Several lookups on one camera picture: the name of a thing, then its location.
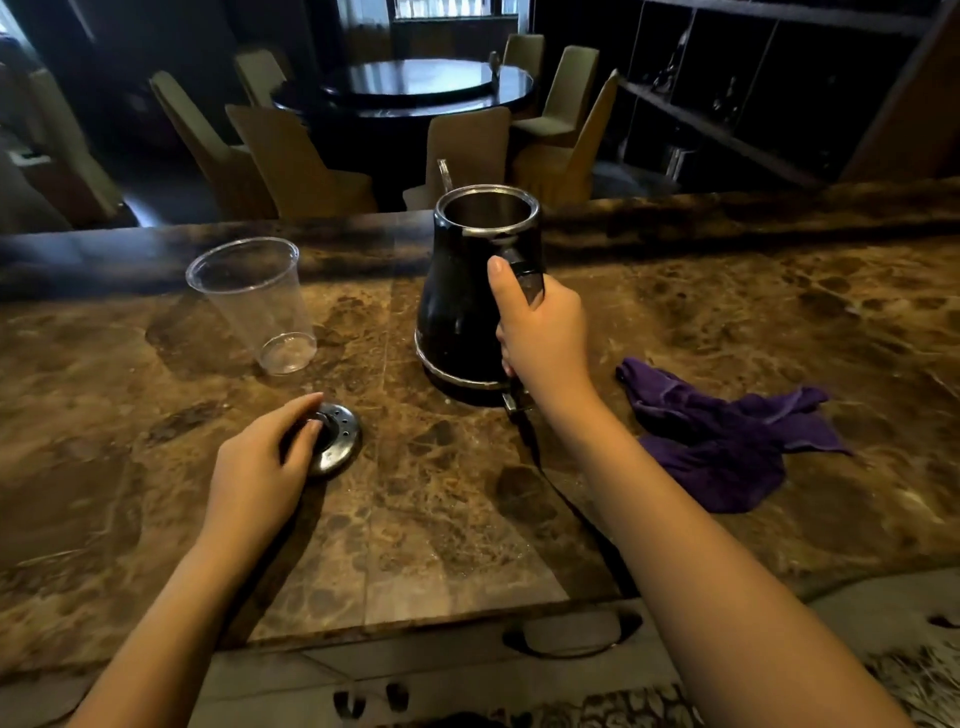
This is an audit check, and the black oval ring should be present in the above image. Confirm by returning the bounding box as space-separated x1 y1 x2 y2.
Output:
501 608 645 662

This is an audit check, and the person's left hand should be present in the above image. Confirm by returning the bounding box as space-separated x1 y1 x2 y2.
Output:
198 392 325 554

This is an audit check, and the person's right forearm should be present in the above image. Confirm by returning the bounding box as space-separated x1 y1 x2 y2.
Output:
525 375 915 728

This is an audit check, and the dark round dining table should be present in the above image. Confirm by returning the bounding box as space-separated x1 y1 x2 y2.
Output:
270 58 536 211

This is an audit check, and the purple cloth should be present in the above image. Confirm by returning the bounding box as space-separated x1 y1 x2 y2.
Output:
615 357 853 516

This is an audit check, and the clear plastic cup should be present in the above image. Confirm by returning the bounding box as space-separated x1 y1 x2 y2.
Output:
185 237 318 377

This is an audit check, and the person's right hand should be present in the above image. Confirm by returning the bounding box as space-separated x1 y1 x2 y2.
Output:
487 255 595 411

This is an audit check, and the black electric kettle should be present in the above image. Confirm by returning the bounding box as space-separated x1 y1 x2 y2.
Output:
414 159 547 393

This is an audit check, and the group of beige dining chairs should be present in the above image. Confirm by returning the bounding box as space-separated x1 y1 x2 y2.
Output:
0 33 621 230

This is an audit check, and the window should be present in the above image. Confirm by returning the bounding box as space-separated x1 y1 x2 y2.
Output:
388 0 528 21

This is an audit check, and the dark wooden shelf unit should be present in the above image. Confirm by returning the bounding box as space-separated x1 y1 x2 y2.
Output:
613 0 960 192

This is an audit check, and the black kettle power cord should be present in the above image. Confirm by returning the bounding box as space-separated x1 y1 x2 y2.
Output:
501 386 640 597

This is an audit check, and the silver kettle lid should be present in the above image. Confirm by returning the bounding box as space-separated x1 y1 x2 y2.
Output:
306 402 363 480

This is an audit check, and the person's left forearm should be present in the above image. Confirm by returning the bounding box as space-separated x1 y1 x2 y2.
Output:
67 525 264 728

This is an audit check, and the dark glass turntable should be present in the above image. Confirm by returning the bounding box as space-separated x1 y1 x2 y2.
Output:
321 59 497 103

